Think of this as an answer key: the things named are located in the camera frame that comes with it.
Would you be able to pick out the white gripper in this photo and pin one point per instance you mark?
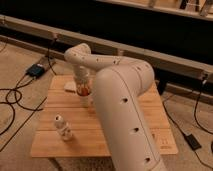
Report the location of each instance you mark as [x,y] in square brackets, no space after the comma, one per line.
[81,76]

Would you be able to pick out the orange pepper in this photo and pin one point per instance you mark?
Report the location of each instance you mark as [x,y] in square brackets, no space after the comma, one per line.
[84,91]

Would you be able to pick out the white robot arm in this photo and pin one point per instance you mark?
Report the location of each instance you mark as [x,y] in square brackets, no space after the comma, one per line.
[118,83]

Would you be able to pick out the white sponge piece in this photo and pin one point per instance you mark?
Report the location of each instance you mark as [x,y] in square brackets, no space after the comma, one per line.
[70,86]

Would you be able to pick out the white paper cup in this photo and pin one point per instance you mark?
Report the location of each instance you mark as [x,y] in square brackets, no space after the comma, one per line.
[85,101]

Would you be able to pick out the black power adapter box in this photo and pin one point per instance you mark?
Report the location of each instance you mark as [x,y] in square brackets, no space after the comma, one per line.
[35,71]

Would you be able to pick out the wooden table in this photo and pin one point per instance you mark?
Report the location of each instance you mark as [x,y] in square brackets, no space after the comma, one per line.
[88,139]

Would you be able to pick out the black power brick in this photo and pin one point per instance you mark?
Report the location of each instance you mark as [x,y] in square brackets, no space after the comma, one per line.
[192,142]

